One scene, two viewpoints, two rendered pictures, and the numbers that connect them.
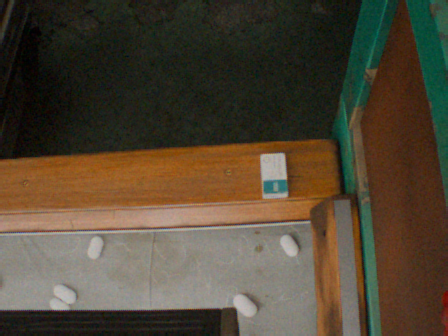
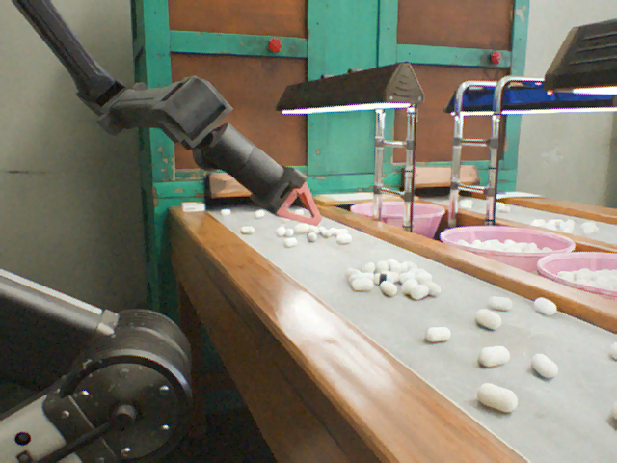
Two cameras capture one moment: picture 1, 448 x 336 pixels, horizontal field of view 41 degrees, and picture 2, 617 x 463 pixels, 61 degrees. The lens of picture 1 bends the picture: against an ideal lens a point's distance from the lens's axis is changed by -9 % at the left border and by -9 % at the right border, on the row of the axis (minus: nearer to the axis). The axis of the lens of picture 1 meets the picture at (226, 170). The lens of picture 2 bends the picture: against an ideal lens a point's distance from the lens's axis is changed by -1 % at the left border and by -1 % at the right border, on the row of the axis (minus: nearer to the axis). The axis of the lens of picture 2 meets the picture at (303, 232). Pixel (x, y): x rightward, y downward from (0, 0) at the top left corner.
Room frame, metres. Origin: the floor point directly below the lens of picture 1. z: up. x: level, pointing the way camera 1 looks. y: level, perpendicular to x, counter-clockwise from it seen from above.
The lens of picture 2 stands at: (0.64, 1.42, 1.00)
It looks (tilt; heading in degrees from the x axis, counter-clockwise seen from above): 11 degrees down; 246
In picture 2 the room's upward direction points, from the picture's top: straight up
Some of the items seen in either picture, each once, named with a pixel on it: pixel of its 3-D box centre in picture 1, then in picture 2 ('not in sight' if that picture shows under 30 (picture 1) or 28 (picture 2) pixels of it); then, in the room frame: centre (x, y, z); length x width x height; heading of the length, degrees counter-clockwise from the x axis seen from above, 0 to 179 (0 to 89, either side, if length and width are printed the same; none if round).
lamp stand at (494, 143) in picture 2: not in sight; (497, 165); (-0.41, 0.35, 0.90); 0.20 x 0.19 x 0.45; 87
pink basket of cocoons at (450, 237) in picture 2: not in sight; (503, 259); (-0.20, 0.60, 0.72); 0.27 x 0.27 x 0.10
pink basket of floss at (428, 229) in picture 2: not in sight; (396, 224); (-0.22, 0.16, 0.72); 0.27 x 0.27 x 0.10
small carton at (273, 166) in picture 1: (274, 175); (193, 206); (0.32, -0.07, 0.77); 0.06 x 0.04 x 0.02; 177
